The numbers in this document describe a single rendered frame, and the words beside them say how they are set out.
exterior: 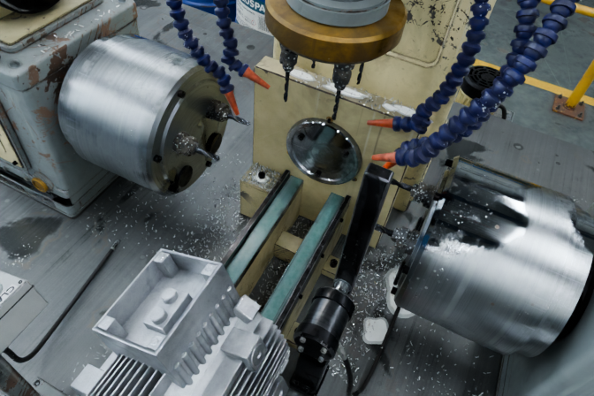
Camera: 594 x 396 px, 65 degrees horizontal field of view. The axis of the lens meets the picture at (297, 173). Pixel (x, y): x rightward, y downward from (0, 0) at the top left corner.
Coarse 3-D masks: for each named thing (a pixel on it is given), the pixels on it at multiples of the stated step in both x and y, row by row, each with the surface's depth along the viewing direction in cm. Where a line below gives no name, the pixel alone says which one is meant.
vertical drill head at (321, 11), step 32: (288, 0) 57; (320, 0) 54; (352, 0) 54; (384, 0) 55; (288, 32) 55; (320, 32) 53; (352, 32) 54; (384, 32) 55; (288, 64) 61; (352, 64) 56
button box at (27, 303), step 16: (0, 272) 60; (0, 288) 57; (16, 288) 57; (32, 288) 58; (0, 304) 55; (16, 304) 57; (32, 304) 58; (0, 320) 55; (16, 320) 57; (32, 320) 59; (0, 336) 55; (16, 336) 57; (0, 352) 56
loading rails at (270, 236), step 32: (288, 192) 91; (256, 224) 87; (288, 224) 96; (320, 224) 87; (224, 256) 79; (256, 256) 83; (288, 256) 92; (320, 256) 83; (288, 288) 77; (288, 320) 77
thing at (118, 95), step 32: (96, 64) 75; (128, 64) 75; (160, 64) 75; (192, 64) 76; (64, 96) 77; (96, 96) 74; (128, 96) 72; (160, 96) 72; (192, 96) 77; (224, 96) 87; (64, 128) 80; (96, 128) 75; (128, 128) 72; (160, 128) 72; (192, 128) 81; (224, 128) 94; (96, 160) 80; (128, 160) 75; (160, 160) 74; (192, 160) 85; (160, 192) 80
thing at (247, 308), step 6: (246, 294) 56; (240, 300) 55; (246, 300) 55; (252, 300) 56; (240, 306) 55; (246, 306) 55; (252, 306) 55; (258, 306) 56; (234, 312) 55; (240, 312) 54; (246, 312) 55; (252, 312) 55; (240, 318) 56; (246, 318) 55; (252, 318) 55; (288, 360) 63; (282, 372) 62
